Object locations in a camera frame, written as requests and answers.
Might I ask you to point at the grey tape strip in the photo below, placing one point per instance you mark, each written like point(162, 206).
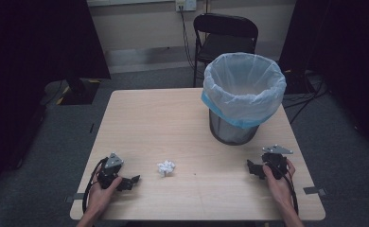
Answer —
point(314, 190)
point(74, 197)

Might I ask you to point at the black mesh trash bin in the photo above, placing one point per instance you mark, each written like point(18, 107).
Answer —
point(231, 134)

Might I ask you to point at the black folding chair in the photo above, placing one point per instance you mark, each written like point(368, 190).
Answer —
point(225, 44)

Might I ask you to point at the person's right hand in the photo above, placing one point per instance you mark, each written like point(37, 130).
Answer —
point(280, 190)

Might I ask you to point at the translucent blue bin liner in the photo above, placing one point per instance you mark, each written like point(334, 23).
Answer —
point(244, 101)

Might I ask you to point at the person's left hand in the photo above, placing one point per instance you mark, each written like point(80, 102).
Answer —
point(99, 198)

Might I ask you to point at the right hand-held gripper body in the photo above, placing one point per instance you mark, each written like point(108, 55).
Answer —
point(275, 160)

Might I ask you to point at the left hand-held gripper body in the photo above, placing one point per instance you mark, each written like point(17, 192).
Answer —
point(111, 162)

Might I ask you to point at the white wall outlet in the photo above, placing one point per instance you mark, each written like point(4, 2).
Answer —
point(185, 4)

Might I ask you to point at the white paper ball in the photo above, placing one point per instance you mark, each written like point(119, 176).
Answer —
point(166, 168)

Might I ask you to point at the black stand base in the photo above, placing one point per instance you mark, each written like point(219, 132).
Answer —
point(78, 93)

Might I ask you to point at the black curtain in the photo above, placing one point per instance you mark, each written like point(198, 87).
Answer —
point(31, 63)
point(346, 63)

